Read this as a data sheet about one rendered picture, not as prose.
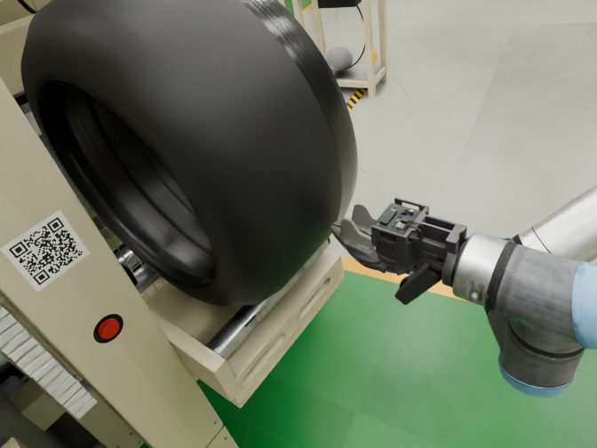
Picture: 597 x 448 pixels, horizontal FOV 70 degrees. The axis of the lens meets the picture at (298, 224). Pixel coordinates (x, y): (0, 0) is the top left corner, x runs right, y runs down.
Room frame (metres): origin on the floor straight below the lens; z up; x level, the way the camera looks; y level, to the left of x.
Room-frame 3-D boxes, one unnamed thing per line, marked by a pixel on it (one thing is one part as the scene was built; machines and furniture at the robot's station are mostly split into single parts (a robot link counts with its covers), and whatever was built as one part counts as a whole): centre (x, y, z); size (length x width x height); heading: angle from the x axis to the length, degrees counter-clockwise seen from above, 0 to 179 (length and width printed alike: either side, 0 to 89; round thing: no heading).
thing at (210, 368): (0.53, 0.31, 0.90); 0.40 x 0.03 x 0.10; 44
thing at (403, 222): (0.41, -0.16, 1.09); 0.12 x 0.08 x 0.09; 44
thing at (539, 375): (0.30, -0.28, 0.97); 0.12 x 0.09 x 0.12; 172
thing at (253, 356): (0.56, 0.08, 0.84); 0.36 x 0.09 x 0.06; 134
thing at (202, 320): (0.66, 0.18, 0.80); 0.37 x 0.36 x 0.02; 44
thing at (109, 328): (0.42, 0.31, 1.06); 0.03 x 0.02 x 0.03; 134
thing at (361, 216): (0.50, -0.10, 1.09); 0.09 x 0.03 x 0.06; 44
